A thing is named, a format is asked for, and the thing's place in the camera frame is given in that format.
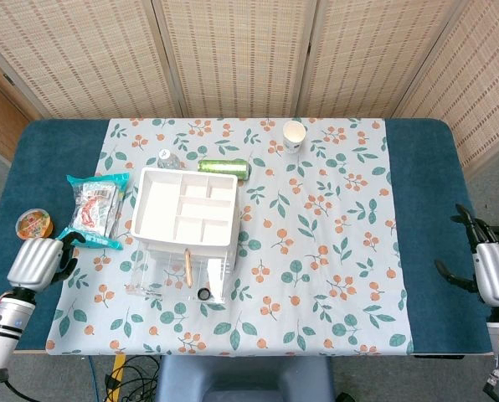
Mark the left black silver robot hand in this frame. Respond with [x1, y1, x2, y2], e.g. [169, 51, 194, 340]
[6, 232, 85, 292]

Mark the white plastic drawer organizer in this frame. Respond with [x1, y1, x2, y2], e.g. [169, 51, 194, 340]
[130, 167, 239, 273]

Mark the clear drawer with hammer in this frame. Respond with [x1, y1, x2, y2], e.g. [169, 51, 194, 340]
[125, 245, 228, 303]

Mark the clear water bottle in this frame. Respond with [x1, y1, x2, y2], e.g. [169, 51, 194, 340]
[156, 148, 183, 169]

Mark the fruit leaf print tablecloth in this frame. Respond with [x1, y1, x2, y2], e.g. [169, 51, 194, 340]
[44, 117, 414, 357]

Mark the green drink can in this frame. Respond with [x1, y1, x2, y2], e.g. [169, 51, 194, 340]
[197, 157, 250, 181]

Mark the blue padded seat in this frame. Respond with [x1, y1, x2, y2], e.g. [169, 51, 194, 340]
[155, 355, 337, 402]

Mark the black floor cable bundle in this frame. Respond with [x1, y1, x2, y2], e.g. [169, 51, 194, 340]
[105, 355, 162, 402]

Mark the yellow strap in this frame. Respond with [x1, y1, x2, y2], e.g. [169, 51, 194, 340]
[111, 354, 127, 402]

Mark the dark teal table cover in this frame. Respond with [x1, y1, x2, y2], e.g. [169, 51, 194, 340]
[0, 118, 496, 357]

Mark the flower print paper cup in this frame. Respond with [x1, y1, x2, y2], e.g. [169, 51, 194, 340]
[282, 120, 308, 154]

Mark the bamboo folding screen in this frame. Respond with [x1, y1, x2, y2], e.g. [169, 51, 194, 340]
[0, 0, 499, 177]

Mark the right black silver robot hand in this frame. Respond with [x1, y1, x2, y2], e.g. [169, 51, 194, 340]
[435, 204, 499, 309]

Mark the small wooden handle hammer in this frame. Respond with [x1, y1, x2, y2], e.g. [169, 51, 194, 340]
[183, 247, 194, 288]

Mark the orange jelly cup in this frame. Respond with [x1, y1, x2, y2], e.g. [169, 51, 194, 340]
[15, 208, 54, 241]

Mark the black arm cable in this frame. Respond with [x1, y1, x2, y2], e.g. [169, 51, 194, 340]
[0, 376, 41, 402]

